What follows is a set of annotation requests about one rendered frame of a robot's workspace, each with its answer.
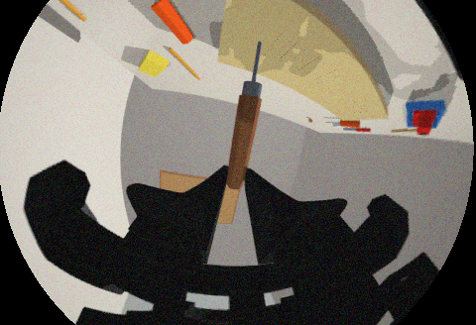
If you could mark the orange-handled awl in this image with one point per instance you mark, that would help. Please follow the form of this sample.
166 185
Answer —
348 124
170 16

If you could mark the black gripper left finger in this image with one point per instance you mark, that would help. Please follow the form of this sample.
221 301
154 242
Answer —
197 209

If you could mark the blue shallow tray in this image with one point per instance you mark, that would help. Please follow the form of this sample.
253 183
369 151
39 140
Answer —
431 105

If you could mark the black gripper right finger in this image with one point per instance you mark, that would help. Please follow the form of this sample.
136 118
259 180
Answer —
275 216

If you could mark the brown-handled awl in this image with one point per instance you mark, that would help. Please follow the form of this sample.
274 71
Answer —
246 122

